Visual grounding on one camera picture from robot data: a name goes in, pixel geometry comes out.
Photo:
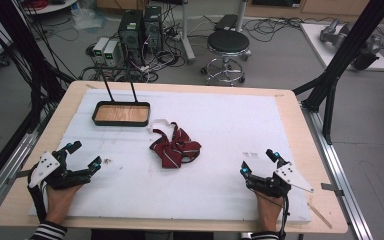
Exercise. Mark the black computer tower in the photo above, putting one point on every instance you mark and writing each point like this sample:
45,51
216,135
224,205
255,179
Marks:
130,33
153,28

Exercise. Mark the electronic boxes on floor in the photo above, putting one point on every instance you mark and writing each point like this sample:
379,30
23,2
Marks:
166,58

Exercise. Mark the white foam mat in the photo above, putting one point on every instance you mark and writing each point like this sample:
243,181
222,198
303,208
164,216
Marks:
196,193

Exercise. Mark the grey metal bracket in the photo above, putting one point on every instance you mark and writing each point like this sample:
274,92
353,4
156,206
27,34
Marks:
18,176
331,188

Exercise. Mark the aluminium rail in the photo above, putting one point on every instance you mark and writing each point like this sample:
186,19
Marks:
336,166
10,166

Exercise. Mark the white floor board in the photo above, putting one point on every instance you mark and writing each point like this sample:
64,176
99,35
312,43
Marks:
316,40

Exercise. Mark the person's left hand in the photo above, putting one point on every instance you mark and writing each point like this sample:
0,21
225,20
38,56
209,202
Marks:
58,203

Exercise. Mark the black rack with wooden base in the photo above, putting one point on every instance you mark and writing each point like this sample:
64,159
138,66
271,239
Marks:
121,114

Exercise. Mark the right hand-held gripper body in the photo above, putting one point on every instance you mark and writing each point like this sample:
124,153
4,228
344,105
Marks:
290,175

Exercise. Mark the flat black box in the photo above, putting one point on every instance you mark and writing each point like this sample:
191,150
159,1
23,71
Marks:
226,21

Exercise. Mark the round white table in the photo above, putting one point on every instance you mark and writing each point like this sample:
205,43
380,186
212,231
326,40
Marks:
51,7

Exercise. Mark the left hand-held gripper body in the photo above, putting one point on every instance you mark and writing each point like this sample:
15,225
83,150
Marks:
51,168

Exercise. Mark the thin wooden stick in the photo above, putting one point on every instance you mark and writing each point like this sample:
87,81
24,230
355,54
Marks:
320,215

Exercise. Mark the white table leg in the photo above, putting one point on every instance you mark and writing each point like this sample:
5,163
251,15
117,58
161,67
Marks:
241,15
186,33

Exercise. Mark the black metal frame stand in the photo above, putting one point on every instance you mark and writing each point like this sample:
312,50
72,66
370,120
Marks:
346,50
30,56

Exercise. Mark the white power supply unit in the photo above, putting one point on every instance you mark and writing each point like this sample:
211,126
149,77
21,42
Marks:
111,53
99,48

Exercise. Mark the person's right hand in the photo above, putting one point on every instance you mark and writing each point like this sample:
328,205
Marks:
269,211

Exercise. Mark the black round stool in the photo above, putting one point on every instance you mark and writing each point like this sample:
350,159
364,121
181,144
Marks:
228,41

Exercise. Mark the clear plastic bag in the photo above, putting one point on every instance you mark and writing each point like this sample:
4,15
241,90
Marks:
86,18

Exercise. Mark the red striped bow tie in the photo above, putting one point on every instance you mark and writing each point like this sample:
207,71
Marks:
175,150

